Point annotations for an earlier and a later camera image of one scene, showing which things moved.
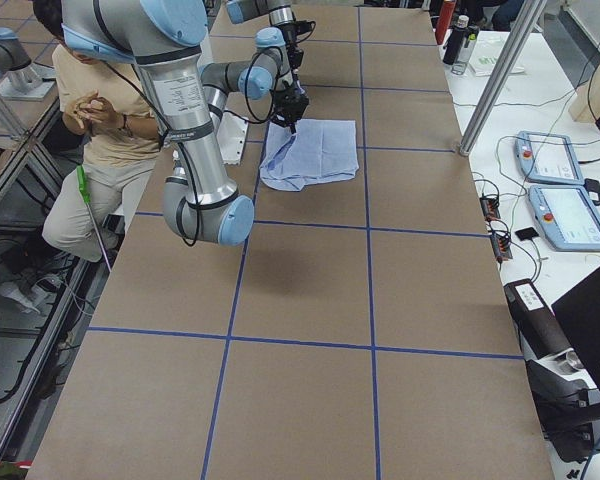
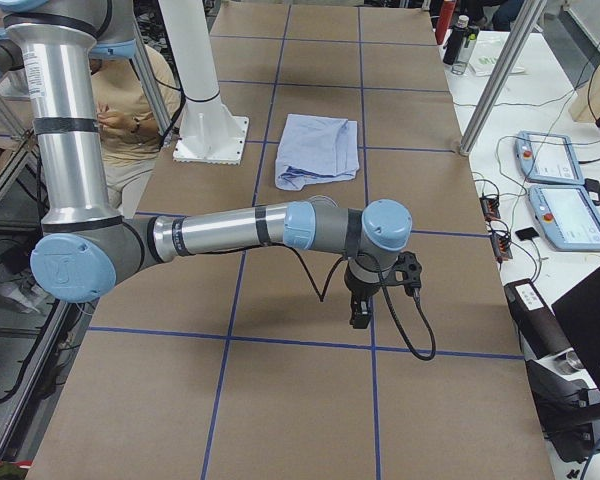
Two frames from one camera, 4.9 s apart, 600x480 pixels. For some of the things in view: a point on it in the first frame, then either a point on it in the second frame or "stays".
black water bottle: (456, 40) stays
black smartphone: (526, 233) stays
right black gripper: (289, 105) -> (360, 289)
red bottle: (447, 10) stays
